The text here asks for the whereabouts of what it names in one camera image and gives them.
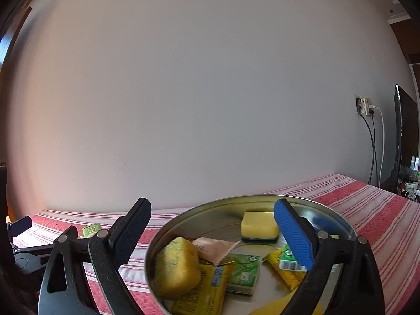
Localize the black monitor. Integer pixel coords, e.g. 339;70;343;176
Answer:
387;84;420;194

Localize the round metal tin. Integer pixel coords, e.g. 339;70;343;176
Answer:
146;195;358;315

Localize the wooden cabinet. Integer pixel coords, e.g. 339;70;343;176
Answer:
387;16;420;63

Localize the green tissue pack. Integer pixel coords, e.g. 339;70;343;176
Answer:
226;253;262;296

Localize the red striped tablecloth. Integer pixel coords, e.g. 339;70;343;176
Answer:
7;172;420;315

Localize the plain yellow packet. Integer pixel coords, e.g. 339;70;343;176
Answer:
251;293;325;315

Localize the yellow snack packet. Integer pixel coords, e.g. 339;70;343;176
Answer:
171;262;233;315
266;244;338;291

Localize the white wall socket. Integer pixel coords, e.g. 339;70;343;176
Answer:
355;96;373;116

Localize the pale pink snack packet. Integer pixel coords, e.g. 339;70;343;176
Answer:
192;236;242;266

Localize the yellow sponge with green pad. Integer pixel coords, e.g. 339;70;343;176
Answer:
241;212;280;242

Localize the speckled yellow sponge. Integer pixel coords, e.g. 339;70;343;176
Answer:
154;236;201;301

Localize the white cable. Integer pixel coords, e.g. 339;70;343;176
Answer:
374;107;385;187

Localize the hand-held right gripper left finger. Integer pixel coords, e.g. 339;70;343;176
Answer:
38;198;152;315

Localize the black cable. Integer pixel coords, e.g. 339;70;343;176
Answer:
361;113;376;186

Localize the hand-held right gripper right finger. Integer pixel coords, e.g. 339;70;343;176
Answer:
274;198;386;315

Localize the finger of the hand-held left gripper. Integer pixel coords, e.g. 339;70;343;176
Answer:
7;216;32;237
13;241;55;274

